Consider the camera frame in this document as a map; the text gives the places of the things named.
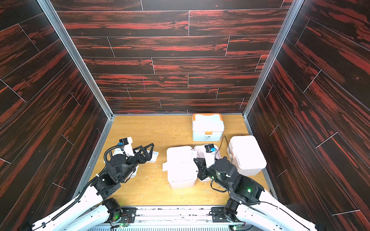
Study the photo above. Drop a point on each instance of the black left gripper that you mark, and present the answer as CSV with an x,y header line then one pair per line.
x,y
144,154

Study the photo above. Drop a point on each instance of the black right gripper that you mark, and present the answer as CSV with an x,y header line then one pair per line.
x,y
203,169

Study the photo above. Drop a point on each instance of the white gauze packet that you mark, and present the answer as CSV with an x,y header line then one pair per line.
x,y
117,151
154,157

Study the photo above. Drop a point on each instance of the pink medicine chest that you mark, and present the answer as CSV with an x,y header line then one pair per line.
x,y
181,169

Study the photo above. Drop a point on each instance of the white orange-trimmed medicine chest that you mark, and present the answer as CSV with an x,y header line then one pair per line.
x,y
207,127

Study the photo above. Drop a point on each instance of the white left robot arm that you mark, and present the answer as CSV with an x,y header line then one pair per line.
x,y
94,204

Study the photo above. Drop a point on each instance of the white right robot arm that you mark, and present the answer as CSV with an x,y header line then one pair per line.
x,y
249,202

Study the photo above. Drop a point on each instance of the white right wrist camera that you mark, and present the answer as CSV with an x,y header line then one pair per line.
x,y
210,152

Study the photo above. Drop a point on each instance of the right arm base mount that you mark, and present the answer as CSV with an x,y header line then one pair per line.
x,y
218,215

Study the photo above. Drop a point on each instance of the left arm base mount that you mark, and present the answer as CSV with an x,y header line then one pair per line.
x,y
122,215

